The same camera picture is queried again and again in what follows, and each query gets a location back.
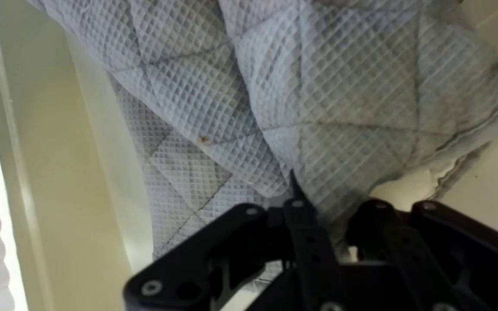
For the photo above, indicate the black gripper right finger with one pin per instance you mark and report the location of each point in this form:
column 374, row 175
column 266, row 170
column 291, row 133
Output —
column 433, row 259

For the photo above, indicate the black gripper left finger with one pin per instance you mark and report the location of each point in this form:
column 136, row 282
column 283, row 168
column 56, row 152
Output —
column 307, row 252

